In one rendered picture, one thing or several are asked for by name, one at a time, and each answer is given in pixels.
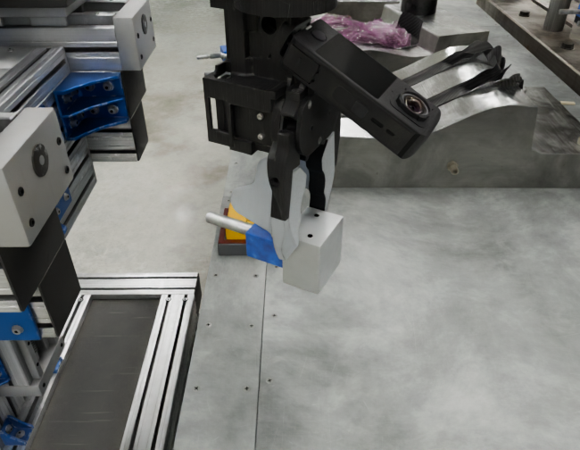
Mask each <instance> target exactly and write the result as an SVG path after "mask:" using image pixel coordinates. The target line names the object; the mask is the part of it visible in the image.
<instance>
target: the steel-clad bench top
mask: <svg viewBox="0 0 580 450"><path fill-rule="evenodd" d="M437 6H439V7H441V8H443V9H444V10H446V11H448V12H450V13H454V14H456V15H458V16H460V17H461V18H463V19H465V20H467V21H470V22H472V23H475V24H476V25H478V26H480V27H482V28H484V29H487V30H489V36H488V40H487V42H489V43H490V44H491V45H492V46H493V48H495V47H496V46H501V55H503V57H505V60H506V62H505V67H504V69H505V68H507V67H508V66H509V65H510V67H509V68H508V69H507V70H506V72H505V73H504V75H503V77H502V79H507V78H509V77H510V76H512V75H513V74H517V73H520V77H522V79H523V80H524V85H523V87H545V88H546V89H547V90H548V91H549V92H550V93H551V94H552V95H553V96H554V97H555V98H556V99H557V100H558V101H567V102H575V103H576V104H575V105H572V104H563V106H564V107H565V108H566V109H567V110H568V111H569V112H570V113H571V114H572V115H574V116H575V117H576V118H577V119H578V120H579V121H580V96H579V95H578V94H577V93H576V92H575V91H574V90H572V89H571V88H570V87H569V86H568V85H567V84H566V83H564V82H563V81H562V80H561V79H560V78H559V77H558V76H556V75H555V74H554V73H553V72H552V71H551V70H550V69H548V68H547V67H546V66H545V65H544V64H543V63H542V62H541V61H539V60H538V59H537V58H536V57H535V56H534V55H533V54H531V53H530V52H529V51H528V50H527V49H526V48H525V47H524V46H522V45H521V44H520V43H519V42H518V41H517V40H516V39H515V38H514V37H513V36H511V34H510V33H509V32H507V31H506V30H505V29H504V28H503V27H502V26H501V25H500V24H498V23H497V22H496V21H495V20H494V19H493V18H492V17H490V16H489V15H488V14H487V13H486V12H485V11H484V10H482V9H481V8H480V7H479V6H478V5H477V4H476V3H474V2H473V1H472V0H437ZM268 154H269V153H266V152H262V151H259V150H258V151H256V152H255V153H254V154H253V155H249V154H244V153H240V152H237V151H233V150H232V153H231V157H230V162H229V166H228V175H227V179H226V184H225V188H224V193H223V197H222V203H221V207H220V214H223V213H224V209H225V208H229V204H230V203H231V194H232V191H233V190H234V189H235V188H239V187H242V186H247V185H251V184H253V182H254V181H255V175H256V167H257V164H258V162H259V160H260V159H262V158H263V157H265V156H268ZM327 212H328V213H333V214H337V215H340V216H343V217H344V221H343V235H342V248H341V262H340V263H339V265H338V266H337V268H336V270H335V271H334V273H333V274H332V275H331V277H330V278H329V280H328V281H327V283H326V285H325V286H324V287H323V288H322V289H321V291H320V292H319V294H318V295H317V294H314V293H312V292H310V291H307V290H304V289H301V288H298V287H295V286H292V285H289V284H286V283H284V282H283V268H281V267H278V266H276V265H273V264H270V263H267V262H263V261H261V260H258V259H255V258H252V257H250V256H248V255H219V250H218V241H219V235H220V227H219V226H217V229H216V234H215V238H214V243H213V248H212V252H211V261H210V266H209V270H208V275H207V280H206V284H205V289H204V293H203V301H202V306H201V311H200V315H199V320H198V325H197V330H196V334H195V342H194V347H193V352H192V356H191V361H190V365H189V370H188V374H187V379H186V388H185V393H184V397H183V402H182V406H181V411H180V415H179V420H178V428H177V433H176V437H175V442H174V446H173V450H580V188H503V187H332V189H331V193H330V197H329V201H328V205H327ZM266 267H267V275H266ZM265 281H266V289H265ZM264 296H265V304H264ZM263 310H264V319H263ZM262 324H263V333H262ZM261 339H262V347H261ZM260 367H261V376H260ZM259 382H260V391H259ZM258 396H259V406H258ZM257 410H258V420H257ZM256 424H257V435H256ZM255 439H256V449H255Z"/></svg>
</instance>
